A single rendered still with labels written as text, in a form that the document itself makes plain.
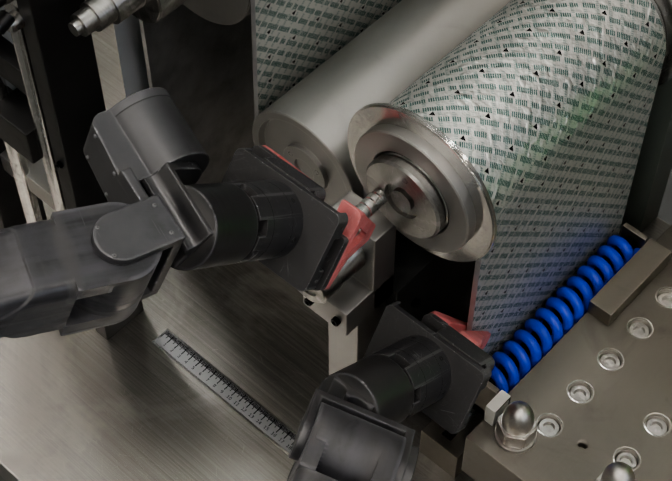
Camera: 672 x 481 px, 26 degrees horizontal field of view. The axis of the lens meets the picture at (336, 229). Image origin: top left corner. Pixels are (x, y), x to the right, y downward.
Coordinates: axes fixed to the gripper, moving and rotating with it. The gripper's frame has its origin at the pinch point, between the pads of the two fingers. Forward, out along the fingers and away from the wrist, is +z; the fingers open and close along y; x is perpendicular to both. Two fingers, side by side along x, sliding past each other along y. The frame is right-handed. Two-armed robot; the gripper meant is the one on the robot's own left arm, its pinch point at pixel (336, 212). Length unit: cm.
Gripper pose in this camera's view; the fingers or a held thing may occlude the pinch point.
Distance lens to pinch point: 113.2
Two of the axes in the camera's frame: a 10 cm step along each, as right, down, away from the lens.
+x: 4.2, -8.5, -3.2
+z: 5.3, -0.6, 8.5
